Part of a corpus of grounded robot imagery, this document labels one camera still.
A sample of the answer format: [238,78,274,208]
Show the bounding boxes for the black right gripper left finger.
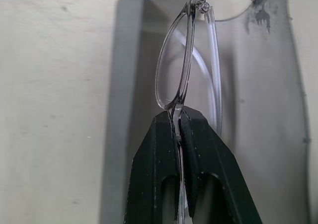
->
[123,110,181,224]

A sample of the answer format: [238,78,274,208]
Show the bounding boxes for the grey tray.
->
[99,0,313,224]

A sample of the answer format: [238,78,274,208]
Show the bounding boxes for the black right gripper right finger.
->
[179,106,263,224]

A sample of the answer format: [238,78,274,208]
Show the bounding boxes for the clear frame glasses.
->
[154,0,223,224]

